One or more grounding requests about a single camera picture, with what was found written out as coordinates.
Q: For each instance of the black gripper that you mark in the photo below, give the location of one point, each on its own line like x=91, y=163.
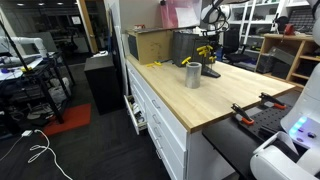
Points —
x=212, y=33

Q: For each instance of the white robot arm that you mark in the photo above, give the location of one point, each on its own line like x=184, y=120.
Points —
x=311, y=100

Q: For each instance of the black wedge tool stand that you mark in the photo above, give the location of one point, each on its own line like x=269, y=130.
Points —
x=210, y=72

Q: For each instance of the silver cylindrical holder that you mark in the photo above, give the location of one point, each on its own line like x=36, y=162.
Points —
x=193, y=78

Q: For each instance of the red object on shelf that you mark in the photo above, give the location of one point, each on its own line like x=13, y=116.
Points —
x=289, y=30

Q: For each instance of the blue bin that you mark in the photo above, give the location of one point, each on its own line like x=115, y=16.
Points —
x=219, y=54

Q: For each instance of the white cloth in bin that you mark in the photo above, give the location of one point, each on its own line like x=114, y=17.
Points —
x=199, y=30

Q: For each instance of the black office chair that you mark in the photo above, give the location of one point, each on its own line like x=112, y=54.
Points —
x=233, y=43

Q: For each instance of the white paper sheet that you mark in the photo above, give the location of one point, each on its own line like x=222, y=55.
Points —
x=186, y=16

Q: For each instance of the white shelving rack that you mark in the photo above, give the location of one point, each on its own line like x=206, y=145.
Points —
x=250, y=23

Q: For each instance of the pink plastic sheet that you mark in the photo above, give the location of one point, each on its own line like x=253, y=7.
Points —
x=168, y=15

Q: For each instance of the black storage box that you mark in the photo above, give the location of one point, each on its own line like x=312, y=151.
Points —
x=265, y=63

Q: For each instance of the brown cardboard box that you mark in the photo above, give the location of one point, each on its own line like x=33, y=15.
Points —
x=153, y=46

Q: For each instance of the small yellow tools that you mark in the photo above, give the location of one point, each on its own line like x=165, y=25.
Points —
x=155, y=63

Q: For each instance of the grey storage box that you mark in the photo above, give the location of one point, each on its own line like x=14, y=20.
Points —
x=281, y=55

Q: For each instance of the black orange bar clamp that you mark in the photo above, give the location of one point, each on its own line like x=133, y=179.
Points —
x=242, y=115
x=271, y=100

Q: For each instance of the wooden shelf unit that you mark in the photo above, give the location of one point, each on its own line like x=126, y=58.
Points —
x=301, y=43

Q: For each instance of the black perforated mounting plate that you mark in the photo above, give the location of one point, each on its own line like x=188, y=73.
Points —
x=266, y=121

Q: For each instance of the white drawer cabinet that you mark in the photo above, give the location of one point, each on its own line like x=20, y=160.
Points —
x=173, y=133

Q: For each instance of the black robot platform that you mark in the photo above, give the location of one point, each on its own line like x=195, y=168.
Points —
x=226, y=143

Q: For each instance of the open white drawer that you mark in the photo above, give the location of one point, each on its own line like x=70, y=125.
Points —
x=135, y=115

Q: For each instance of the white item on cabinet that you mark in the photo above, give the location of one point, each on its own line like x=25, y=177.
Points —
x=100, y=53

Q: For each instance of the black floor cabinet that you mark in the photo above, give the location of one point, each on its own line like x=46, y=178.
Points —
x=103, y=83

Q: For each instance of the red floor mat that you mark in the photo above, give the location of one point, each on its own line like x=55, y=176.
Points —
x=70, y=118

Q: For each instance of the black equipment cart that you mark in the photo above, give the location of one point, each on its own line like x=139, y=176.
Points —
x=43, y=83

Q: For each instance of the black tripod pole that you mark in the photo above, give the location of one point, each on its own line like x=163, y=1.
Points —
x=15, y=46

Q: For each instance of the white power adapter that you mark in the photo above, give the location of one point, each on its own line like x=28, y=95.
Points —
x=26, y=133

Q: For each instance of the wooden door frame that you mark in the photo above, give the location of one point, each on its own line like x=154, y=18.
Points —
x=87, y=26

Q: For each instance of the white pipe frame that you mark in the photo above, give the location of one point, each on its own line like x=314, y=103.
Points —
x=33, y=41

